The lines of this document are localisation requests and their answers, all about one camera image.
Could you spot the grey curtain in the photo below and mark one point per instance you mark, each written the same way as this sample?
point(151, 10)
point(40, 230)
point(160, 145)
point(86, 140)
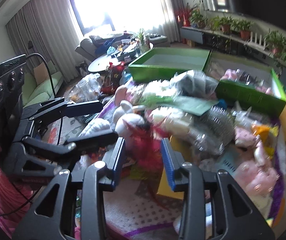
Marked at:
point(169, 5)
point(33, 30)

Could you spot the white fluffy slipper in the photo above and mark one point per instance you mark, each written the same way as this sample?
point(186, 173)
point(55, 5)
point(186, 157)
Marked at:
point(95, 127)

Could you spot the pink pig plush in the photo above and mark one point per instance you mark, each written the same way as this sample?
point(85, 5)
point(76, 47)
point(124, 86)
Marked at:
point(229, 75)

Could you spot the silver glitter item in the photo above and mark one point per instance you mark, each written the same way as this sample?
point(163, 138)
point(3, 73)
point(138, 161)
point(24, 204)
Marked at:
point(219, 121)

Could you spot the red flower decoration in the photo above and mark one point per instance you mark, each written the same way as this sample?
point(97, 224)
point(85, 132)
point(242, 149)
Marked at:
point(184, 16)

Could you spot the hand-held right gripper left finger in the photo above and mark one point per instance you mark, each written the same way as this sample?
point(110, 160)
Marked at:
point(116, 160)

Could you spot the green box lid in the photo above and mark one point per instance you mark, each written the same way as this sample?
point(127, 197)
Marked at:
point(168, 61)

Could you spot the cream plush in plastic bag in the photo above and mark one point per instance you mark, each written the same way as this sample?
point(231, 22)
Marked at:
point(172, 122)

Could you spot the white rabbit plush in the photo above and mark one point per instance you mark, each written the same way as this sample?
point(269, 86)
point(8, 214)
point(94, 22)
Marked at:
point(130, 122)

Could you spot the green cardboard box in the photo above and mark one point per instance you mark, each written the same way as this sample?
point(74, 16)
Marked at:
point(252, 95)

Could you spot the grey sofa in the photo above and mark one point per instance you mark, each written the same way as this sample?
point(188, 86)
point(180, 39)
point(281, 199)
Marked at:
point(85, 47)

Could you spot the row of potted plants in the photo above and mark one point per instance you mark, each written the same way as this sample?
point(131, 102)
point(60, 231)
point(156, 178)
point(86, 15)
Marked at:
point(245, 28)

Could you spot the gold box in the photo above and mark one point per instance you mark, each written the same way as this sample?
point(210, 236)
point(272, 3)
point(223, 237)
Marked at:
point(164, 188)

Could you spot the green sofa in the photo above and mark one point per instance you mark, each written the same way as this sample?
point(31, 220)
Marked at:
point(43, 90)

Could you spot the white picket fence ornament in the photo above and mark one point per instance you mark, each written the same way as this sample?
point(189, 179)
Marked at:
point(256, 40)

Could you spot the yellow noodle packet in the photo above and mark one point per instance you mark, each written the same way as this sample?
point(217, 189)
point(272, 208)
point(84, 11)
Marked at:
point(260, 130)

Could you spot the small plant in glass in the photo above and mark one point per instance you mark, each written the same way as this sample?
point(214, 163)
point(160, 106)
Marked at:
point(143, 38)

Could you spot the pink ballet shoes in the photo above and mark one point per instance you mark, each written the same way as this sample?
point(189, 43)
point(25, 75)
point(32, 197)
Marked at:
point(245, 135)

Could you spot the light blue packet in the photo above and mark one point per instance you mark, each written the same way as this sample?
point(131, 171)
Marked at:
point(230, 163)

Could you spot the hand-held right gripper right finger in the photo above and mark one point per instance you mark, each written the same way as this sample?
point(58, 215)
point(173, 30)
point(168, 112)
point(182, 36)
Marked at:
point(168, 165)

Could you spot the red feather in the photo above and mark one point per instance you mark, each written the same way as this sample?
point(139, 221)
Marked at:
point(148, 140)

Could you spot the grey television console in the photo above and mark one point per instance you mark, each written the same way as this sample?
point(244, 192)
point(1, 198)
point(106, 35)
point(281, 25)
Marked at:
point(195, 36)

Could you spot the round grey coffee table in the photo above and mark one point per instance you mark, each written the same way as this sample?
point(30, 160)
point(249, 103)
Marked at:
point(100, 63)

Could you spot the green card packet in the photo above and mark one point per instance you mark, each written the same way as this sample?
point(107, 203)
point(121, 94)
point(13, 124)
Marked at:
point(187, 103)

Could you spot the small pink plush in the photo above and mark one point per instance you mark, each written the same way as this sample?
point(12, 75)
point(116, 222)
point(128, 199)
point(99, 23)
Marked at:
point(121, 95)

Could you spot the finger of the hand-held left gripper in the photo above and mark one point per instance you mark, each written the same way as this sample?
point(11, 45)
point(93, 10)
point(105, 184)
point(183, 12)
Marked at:
point(93, 142)
point(83, 108)

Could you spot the grey cloth in plastic bag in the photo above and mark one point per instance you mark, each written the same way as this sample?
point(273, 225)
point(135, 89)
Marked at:
point(195, 82)

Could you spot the red flowered bag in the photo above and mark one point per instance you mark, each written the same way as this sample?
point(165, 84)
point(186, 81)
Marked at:
point(113, 76)

